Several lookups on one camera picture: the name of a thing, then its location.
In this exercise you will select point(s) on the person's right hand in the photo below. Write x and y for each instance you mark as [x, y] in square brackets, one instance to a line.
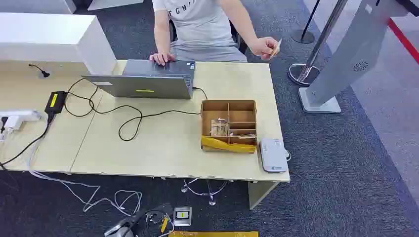
[162, 58]

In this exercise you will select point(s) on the white card reader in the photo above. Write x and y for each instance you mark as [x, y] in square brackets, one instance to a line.
[273, 157]

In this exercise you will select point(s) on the person's left hand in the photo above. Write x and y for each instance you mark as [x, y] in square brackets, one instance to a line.
[263, 48]

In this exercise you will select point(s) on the black power adapter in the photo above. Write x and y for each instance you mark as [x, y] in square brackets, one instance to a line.
[55, 102]

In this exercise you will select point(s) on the white cabinet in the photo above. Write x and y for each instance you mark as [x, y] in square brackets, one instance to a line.
[36, 6]

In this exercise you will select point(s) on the grey laptop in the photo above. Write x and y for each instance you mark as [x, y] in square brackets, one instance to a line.
[147, 85]

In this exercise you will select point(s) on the thin pale card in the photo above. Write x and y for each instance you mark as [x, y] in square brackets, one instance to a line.
[277, 48]

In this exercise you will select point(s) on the robot black foot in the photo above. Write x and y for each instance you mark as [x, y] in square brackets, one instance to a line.
[126, 227]

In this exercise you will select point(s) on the wooden card box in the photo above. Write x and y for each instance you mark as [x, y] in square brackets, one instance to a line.
[240, 116]

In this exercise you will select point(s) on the metal floor socket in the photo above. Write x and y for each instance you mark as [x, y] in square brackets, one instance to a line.
[182, 216]

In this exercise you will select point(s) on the white table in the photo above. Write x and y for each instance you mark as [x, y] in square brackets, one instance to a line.
[111, 3]

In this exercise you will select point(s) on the pale wooden desk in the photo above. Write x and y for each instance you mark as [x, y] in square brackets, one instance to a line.
[163, 153]

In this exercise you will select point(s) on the pale flat card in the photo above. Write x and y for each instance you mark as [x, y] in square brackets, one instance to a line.
[244, 135]

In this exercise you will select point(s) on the grey kiosk stand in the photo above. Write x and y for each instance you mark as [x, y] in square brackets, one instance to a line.
[350, 55]

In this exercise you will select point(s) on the person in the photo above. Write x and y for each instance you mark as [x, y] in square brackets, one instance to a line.
[199, 29]

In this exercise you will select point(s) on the black stanchion post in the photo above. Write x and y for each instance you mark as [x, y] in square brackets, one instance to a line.
[303, 36]

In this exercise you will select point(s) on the white power strip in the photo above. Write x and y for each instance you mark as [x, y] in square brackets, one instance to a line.
[19, 116]

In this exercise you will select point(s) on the yellow floor tape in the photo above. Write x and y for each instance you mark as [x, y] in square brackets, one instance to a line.
[212, 234]

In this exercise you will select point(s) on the chrome stanchion post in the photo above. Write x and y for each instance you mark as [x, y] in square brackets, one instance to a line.
[322, 36]

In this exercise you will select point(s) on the white desk partition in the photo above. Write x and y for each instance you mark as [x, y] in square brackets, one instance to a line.
[42, 32]

